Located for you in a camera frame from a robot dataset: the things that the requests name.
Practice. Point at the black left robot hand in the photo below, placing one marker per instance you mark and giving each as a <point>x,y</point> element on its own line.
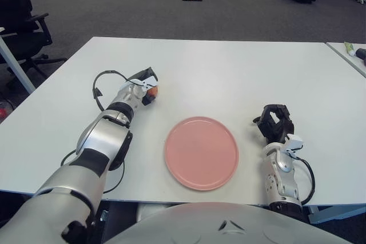
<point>145,73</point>

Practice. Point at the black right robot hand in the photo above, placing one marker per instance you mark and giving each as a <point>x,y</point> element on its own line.
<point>274,127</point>

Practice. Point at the red yellow apple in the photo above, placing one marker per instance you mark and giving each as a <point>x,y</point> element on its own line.
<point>153,92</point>

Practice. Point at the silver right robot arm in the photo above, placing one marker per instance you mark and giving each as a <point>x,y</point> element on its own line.
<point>283,181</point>

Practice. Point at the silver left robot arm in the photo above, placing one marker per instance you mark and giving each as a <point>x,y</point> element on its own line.
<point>105,135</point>

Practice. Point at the pink round plate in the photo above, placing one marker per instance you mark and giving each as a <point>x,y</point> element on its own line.
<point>201,154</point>

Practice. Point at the green white tube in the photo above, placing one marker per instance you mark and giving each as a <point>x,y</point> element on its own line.
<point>349,47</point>

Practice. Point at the grey robot torso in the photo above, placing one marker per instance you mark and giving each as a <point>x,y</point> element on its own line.
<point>214,227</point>

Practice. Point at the white desk leg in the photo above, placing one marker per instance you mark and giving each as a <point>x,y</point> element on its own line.
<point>14,64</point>

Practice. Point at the black office chair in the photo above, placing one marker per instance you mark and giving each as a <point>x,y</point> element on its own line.
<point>17,12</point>

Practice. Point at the small red object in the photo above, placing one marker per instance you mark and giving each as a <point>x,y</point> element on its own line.
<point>2,114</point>

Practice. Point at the white table frame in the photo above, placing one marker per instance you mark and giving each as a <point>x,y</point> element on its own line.
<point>337,214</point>

